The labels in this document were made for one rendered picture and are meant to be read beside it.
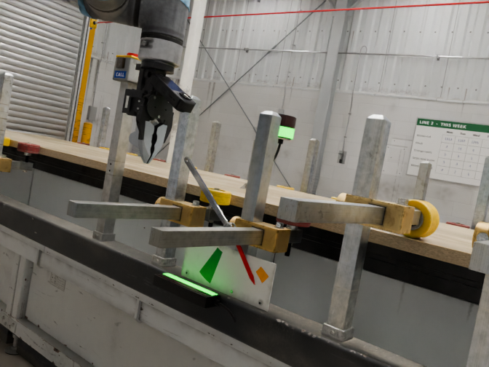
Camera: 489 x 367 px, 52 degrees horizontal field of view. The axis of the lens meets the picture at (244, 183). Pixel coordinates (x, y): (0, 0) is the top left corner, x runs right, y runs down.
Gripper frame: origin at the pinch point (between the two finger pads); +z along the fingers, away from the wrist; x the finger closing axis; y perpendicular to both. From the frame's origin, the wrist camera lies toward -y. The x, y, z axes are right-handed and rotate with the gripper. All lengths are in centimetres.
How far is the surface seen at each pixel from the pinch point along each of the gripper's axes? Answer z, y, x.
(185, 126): -8.7, 6.2, -15.3
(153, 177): 7.3, 33.3, -32.1
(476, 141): -86, 109, -719
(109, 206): 11.2, 2.5, 6.3
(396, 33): -247, 263, -711
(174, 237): 11.7, -22.4, 11.4
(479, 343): 18, -67, -14
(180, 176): 3.7, 5.7, -15.8
